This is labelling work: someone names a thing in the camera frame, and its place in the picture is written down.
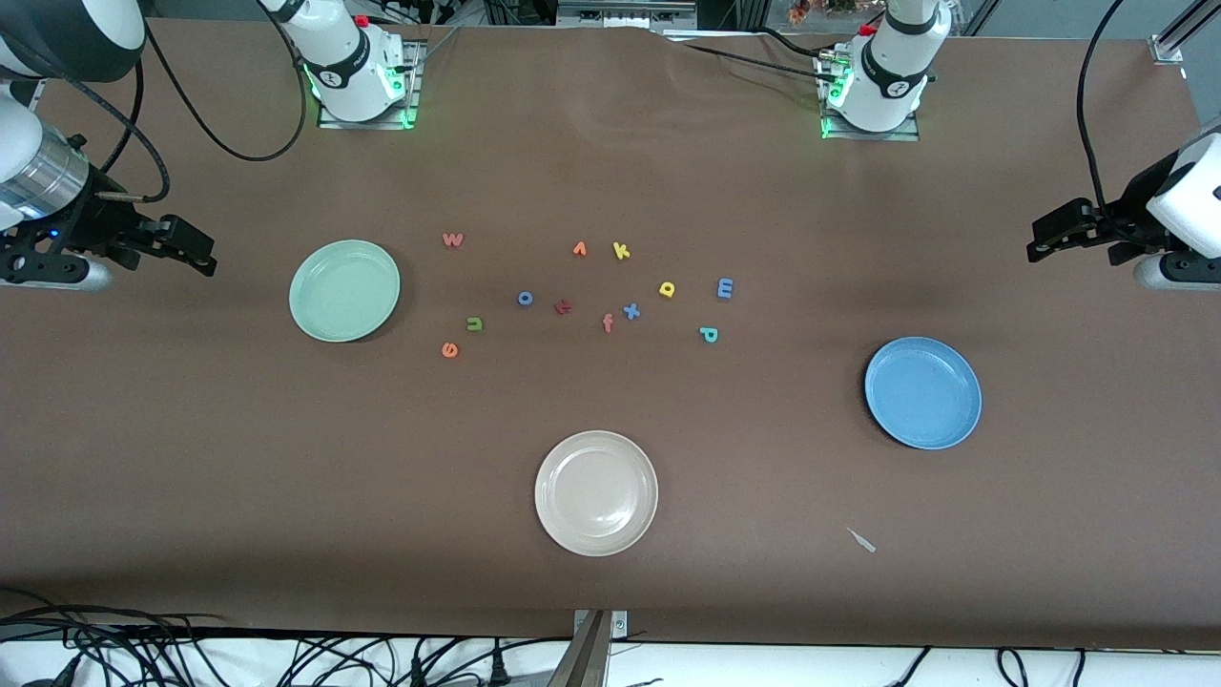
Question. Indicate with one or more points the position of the blue plate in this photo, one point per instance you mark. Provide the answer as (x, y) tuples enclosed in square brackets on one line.
[(922, 393)]

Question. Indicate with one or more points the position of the light green plate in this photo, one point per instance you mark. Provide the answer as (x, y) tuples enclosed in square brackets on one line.
[(343, 291)]

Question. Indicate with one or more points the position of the white paper scrap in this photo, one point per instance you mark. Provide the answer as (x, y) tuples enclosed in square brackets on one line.
[(863, 542)]

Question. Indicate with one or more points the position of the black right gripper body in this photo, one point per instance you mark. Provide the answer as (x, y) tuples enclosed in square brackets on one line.
[(88, 226)]

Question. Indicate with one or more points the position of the metal table edge bracket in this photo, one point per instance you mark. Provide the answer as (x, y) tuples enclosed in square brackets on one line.
[(620, 625)]

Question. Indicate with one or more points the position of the brown table cover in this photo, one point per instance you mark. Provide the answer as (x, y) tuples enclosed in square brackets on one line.
[(763, 191)]

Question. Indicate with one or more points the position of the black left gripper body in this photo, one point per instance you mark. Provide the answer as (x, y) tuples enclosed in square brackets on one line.
[(1128, 220)]

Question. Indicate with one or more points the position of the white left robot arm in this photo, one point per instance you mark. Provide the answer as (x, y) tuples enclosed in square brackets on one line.
[(892, 67)]

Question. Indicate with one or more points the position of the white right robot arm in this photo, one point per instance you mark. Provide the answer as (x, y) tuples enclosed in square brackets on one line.
[(343, 57)]

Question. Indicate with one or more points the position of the grey metal bar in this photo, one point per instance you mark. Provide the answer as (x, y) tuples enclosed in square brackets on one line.
[(582, 663)]

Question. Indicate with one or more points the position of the beige plate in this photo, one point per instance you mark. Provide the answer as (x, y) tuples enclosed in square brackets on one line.
[(596, 493)]

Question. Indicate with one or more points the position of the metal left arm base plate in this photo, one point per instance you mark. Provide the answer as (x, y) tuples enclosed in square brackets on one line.
[(873, 136)]

